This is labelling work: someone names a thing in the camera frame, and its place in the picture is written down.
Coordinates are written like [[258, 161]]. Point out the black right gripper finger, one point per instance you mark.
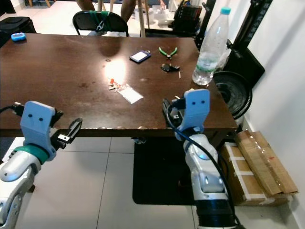
[[166, 112]]

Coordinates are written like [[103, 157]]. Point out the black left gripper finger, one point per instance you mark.
[[75, 127]]

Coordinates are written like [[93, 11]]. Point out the keys with orange tie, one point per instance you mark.
[[131, 95]]

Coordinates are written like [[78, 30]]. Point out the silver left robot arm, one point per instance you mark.
[[19, 171]]

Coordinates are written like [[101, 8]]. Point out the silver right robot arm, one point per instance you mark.
[[207, 181]]

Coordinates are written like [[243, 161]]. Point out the black car key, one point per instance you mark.
[[167, 68]]

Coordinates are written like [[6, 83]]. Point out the black round fan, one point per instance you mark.
[[233, 93]]

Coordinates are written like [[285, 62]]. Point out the blue key tag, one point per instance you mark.
[[139, 57]]

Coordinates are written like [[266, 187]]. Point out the black floor mat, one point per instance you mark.
[[159, 176]]

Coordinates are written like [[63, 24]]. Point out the clear plastic water bottle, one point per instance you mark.
[[210, 52]]

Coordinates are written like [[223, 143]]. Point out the black floor stand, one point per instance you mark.
[[243, 62]]

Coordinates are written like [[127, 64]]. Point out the flattened cardboard box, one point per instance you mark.
[[262, 162]]

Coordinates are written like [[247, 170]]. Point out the black storage crate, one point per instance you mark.
[[186, 19]]

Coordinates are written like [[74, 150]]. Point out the black chair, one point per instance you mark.
[[86, 21]]

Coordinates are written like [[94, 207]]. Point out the small blue case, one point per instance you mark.
[[18, 37]]

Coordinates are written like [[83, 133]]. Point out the bare person leg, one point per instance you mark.
[[127, 7], [85, 4]]

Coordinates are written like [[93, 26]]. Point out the black bag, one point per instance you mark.
[[16, 25]]

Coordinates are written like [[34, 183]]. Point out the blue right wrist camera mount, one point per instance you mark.
[[198, 107]]

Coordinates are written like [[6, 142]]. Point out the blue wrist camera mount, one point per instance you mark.
[[39, 121], [198, 107]]

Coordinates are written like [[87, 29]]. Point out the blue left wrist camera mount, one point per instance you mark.
[[39, 121]]

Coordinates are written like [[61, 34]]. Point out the wooden post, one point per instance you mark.
[[142, 19]]

